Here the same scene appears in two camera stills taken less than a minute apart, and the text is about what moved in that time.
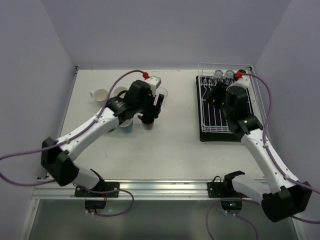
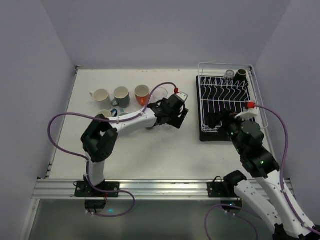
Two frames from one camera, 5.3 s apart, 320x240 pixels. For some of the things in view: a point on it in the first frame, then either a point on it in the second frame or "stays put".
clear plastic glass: (162, 90) stays put
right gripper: (219, 93) → (219, 120)
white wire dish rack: (213, 124) stays put
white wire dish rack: (212, 116) stays put
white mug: (100, 96) stays put
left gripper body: (152, 109) → (178, 113)
